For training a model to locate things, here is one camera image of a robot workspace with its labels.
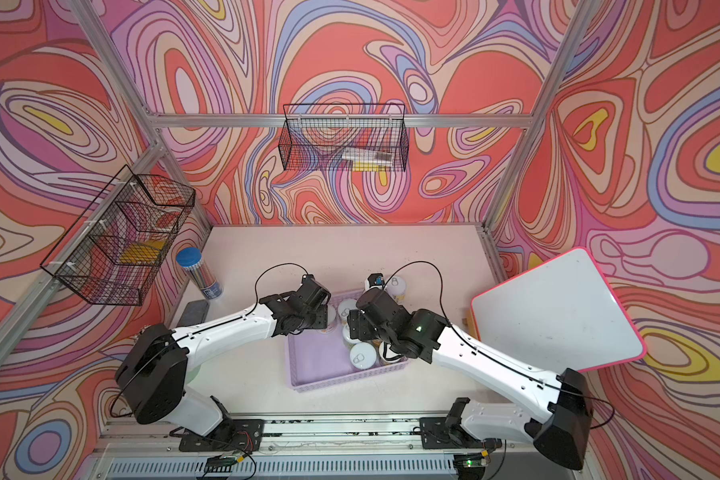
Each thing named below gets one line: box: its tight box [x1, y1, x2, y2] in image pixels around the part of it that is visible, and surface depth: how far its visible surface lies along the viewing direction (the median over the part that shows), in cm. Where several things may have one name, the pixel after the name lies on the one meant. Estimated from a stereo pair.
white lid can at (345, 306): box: [337, 298, 359, 320], surface depth 91 cm
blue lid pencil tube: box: [176, 247, 223, 300], surface depth 90 cm
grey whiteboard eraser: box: [176, 299, 209, 327], surface depth 95 cm
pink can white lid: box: [349, 342, 377, 370], surface depth 82 cm
